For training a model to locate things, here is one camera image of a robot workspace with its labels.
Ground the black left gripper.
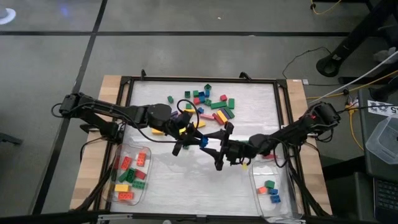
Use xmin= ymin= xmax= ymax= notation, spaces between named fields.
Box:
xmin=167 ymin=110 xmax=206 ymax=156

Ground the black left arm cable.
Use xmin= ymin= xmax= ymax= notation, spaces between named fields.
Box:
xmin=118 ymin=98 xmax=201 ymax=144

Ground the white floor cable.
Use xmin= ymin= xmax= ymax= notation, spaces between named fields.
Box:
xmin=307 ymin=49 xmax=398 ymax=105

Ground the black table frame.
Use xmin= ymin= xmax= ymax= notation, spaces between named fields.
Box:
xmin=93 ymin=68 xmax=315 ymax=218

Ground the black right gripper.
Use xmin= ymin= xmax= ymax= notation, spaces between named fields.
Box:
xmin=201 ymin=122 xmax=265 ymax=171

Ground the black floor foot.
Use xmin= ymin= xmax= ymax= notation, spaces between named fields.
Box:
xmin=0 ymin=132 xmax=24 ymax=147

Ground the orange two-by-four brick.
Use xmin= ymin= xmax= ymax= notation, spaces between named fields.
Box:
xmin=117 ymin=190 xmax=135 ymax=200

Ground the yellow floor cable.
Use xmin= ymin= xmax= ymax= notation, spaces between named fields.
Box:
xmin=306 ymin=70 xmax=398 ymax=152

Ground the white round floor object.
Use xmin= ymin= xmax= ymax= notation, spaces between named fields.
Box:
xmin=0 ymin=7 xmax=17 ymax=26

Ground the clear plastic container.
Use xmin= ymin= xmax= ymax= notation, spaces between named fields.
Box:
xmin=365 ymin=113 xmax=398 ymax=166

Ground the black cable bundle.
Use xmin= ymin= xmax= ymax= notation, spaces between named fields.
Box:
xmin=287 ymin=161 xmax=330 ymax=217
xmin=74 ymin=161 xmax=116 ymax=212

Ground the dark grey side table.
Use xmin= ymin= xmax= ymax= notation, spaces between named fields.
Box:
xmin=357 ymin=88 xmax=398 ymax=224

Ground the black keyboard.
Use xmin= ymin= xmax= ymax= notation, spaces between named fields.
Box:
xmin=373 ymin=177 xmax=398 ymax=223

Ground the black floor stand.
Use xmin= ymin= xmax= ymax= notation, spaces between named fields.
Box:
xmin=315 ymin=0 xmax=398 ymax=78

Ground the clear plastic bin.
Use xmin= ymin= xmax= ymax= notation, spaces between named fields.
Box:
xmin=248 ymin=157 xmax=304 ymax=220
xmin=105 ymin=143 xmax=152 ymax=207

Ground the white glossy table sheet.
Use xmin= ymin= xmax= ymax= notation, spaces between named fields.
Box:
xmin=126 ymin=81 xmax=285 ymax=215

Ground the white printed label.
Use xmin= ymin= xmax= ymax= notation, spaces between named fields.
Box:
xmin=367 ymin=100 xmax=398 ymax=118

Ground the yellow wide long block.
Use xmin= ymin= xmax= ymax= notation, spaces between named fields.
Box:
xmin=216 ymin=110 xmax=229 ymax=124

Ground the black camera rail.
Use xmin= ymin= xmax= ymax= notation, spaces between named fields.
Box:
xmin=0 ymin=210 xmax=398 ymax=224

